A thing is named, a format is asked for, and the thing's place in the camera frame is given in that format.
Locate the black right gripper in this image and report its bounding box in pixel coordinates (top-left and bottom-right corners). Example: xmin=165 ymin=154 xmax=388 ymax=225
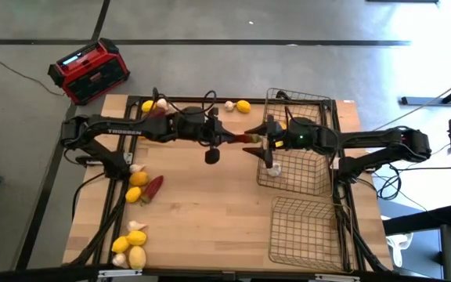
xmin=242 ymin=114 xmax=295 ymax=170

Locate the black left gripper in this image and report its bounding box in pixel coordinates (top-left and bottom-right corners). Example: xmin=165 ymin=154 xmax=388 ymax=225
xmin=177 ymin=105 xmax=246 ymax=147

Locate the red and black radio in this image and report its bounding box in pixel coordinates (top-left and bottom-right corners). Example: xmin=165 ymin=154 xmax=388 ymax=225
xmin=47 ymin=37 xmax=131 ymax=106

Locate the pale yellow lemon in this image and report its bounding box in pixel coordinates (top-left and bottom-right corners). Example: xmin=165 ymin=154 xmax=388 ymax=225
xmin=128 ymin=245 xmax=147 ymax=271

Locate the black desk foot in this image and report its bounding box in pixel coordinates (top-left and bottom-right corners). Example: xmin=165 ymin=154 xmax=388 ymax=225
xmin=400 ymin=72 xmax=451 ymax=107

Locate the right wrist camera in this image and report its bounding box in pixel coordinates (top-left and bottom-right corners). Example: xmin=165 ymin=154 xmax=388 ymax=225
xmin=274 ymin=132 xmax=289 ymax=150

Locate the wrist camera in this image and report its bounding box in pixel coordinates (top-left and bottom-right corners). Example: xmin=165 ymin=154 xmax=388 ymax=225
xmin=204 ymin=140 xmax=221 ymax=165
xmin=274 ymin=132 xmax=289 ymax=150

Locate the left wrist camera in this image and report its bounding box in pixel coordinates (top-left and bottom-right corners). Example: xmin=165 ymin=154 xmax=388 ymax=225
xmin=204 ymin=140 xmax=221 ymax=165

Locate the black aluminium rail frame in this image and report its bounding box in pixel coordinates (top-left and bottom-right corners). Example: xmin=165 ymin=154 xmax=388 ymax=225
xmin=67 ymin=95 xmax=393 ymax=277

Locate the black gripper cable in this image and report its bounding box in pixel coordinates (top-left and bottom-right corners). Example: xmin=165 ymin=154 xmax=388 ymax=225
xmin=153 ymin=86 xmax=218 ymax=118

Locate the silver frame bracket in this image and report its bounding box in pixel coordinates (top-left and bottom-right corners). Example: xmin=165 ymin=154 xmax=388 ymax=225
xmin=313 ymin=273 xmax=362 ymax=282
xmin=97 ymin=268 xmax=128 ymax=279

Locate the grey radio power cable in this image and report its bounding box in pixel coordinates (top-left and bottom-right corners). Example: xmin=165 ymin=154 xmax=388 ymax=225
xmin=0 ymin=47 xmax=68 ymax=97

